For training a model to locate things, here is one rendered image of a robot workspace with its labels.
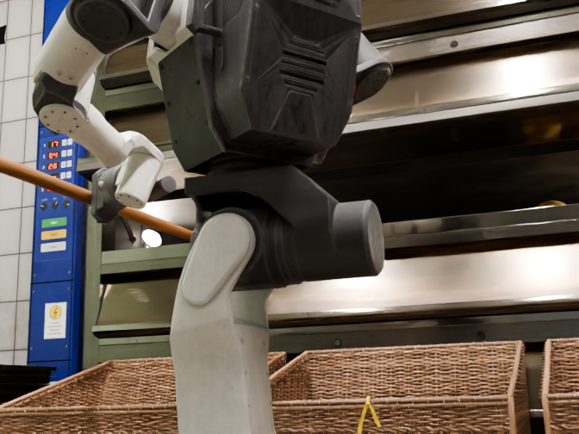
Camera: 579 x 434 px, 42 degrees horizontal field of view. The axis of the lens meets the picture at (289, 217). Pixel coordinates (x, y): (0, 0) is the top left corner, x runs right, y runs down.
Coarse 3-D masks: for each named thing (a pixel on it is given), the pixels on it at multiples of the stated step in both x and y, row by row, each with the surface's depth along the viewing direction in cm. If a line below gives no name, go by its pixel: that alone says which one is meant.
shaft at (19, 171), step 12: (0, 156) 142; (0, 168) 142; (12, 168) 145; (24, 168) 148; (24, 180) 150; (36, 180) 152; (48, 180) 155; (60, 180) 159; (60, 192) 160; (72, 192) 163; (84, 192) 166; (132, 216) 185; (144, 216) 190; (156, 228) 198; (168, 228) 202; (180, 228) 208
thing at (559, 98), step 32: (544, 96) 178; (576, 96) 176; (352, 128) 193; (384, 128) 190; (416, 128) 190; (448, 128) 189; (480, 128) 189; (512, 128) 189; (544, 128) 188; (576, 128) 188; (352, 160) 208; (384, 160) 207
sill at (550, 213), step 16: (528, 208) 189; (544, 208) 187; (560, 208) 186; (576, 208) 185; (384, 224) 200; (400, 224) 199; (416, 224) 197; (432, 224) 196; (448, 224) 194; (464, 224) 193; (480, 224) 192; (496, 224) 190; (512, 224) 189; (112, 256) 226; (128, 256) 224; (144, 256) 223; (160, 256) 221; (176, 256) 219
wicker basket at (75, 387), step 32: (64, 384) 196; (96, 384) 210; (128, 384) 210; (160, 384) 207; (0, 416) 170; (32, 416) 167; (64, 416) 164; (96, 416) 161; (128, 416) 158; (160, 416) 156
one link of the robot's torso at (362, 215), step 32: (192, 192) 115; (224, 192) 114; (256, 192) 111; (288, 192) 109; (320, 192) 108; (288, 224) 110; (320, 224) 107; (352, 224) 106; (288, 256) 109; (320, 256) 108; (352, 256) 106
